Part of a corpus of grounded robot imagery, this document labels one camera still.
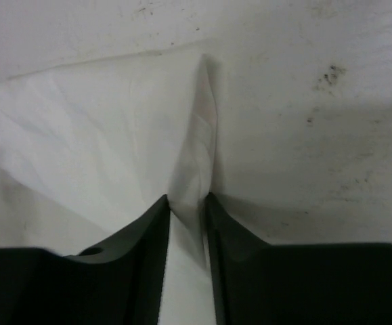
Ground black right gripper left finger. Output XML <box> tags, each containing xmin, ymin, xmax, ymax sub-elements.
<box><xmin>0</xmin><ymin>196</ymin><xmax>170</xmax><ymax>324</ymax></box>

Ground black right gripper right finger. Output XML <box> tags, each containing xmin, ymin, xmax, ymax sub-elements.
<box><xmin>204</xmin><ymin>194</ymin><xmax>392</xmax><ymax>324</ymax></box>

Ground white tank top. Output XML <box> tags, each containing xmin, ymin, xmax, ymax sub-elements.
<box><xmin>0</xmin><ymin>52</ymin><xmax>217</xmax><ymax>324</ymax></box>

